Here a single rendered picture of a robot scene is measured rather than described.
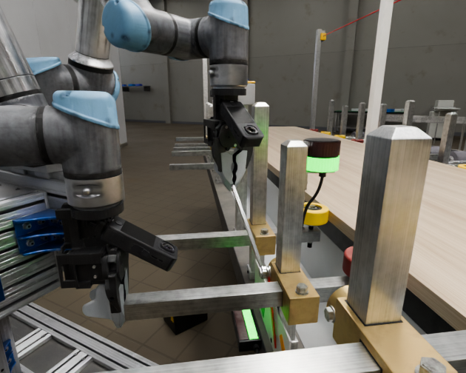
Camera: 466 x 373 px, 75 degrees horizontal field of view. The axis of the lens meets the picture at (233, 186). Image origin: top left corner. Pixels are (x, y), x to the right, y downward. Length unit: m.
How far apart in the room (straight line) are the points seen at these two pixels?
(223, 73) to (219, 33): 0.07
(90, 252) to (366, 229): 0.36
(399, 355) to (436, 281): 0.28
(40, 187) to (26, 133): 0.48
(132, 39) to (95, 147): 0.22
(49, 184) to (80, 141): 0.46
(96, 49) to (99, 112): 0.54
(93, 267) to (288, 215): 0.31
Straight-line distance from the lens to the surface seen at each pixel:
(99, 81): 0.96
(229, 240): 0.76
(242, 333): 0.70
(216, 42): 0.62
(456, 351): 0.35
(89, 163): 0.43
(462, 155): 2.37
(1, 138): 0.45
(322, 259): 0.95
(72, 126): 0.43
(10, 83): 0.57
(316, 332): 0.85
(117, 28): 0.59
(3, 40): 0.59
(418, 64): 12.65
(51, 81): 0.91
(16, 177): 0.99
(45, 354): 1.55
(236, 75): 0.61
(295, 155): 0.50
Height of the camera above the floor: 1.17
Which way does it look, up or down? 16 degrees down
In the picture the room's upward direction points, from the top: straight up
